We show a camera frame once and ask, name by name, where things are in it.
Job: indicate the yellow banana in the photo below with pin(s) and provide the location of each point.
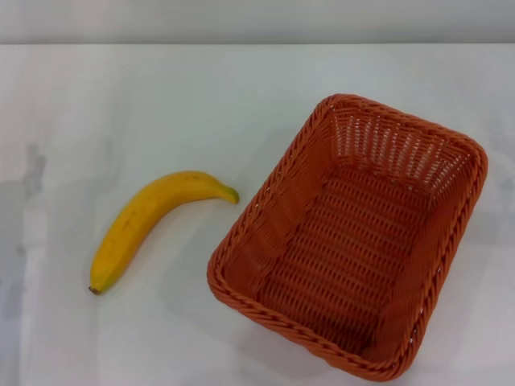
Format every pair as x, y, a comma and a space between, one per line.
137, 221

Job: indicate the orange woven plastic basket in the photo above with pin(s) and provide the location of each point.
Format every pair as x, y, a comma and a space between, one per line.
346, 257

